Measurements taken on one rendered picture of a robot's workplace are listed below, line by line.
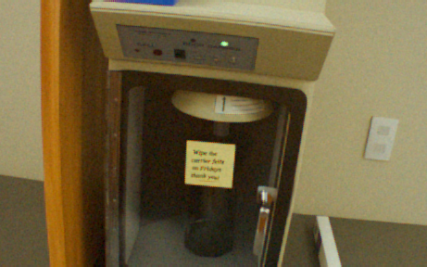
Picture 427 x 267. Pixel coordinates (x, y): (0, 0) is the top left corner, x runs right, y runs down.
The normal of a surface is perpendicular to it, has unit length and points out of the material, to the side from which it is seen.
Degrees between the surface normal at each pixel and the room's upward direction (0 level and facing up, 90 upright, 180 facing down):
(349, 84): 90
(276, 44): 135
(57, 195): 90
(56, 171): 90
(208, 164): 90
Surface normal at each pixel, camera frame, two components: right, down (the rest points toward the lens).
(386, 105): -0.08, 0.38
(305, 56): -0.12, 0.92
